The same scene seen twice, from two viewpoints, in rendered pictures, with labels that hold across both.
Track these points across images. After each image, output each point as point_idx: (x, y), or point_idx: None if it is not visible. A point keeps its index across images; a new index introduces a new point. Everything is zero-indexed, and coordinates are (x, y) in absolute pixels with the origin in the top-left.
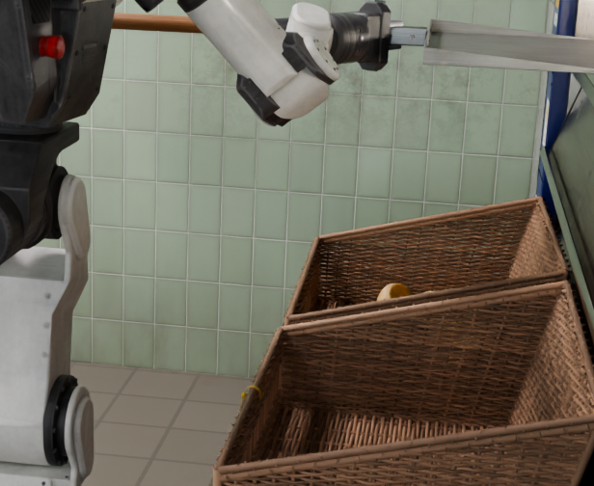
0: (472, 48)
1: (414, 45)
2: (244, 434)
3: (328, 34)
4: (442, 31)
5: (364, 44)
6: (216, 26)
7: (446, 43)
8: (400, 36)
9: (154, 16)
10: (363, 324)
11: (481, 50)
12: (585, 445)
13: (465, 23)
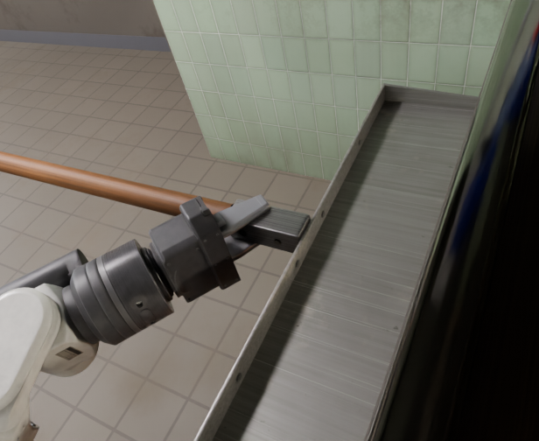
0: (379, 280)
1: (284, 250)
2: None
3: (2, 423)
4: (400, 101)
5: (159, 314)
6: None
7: (353, 224)
8: (260, 236)
9: None
10: None
11: (387, 306)
12: None
13: (435, 92)
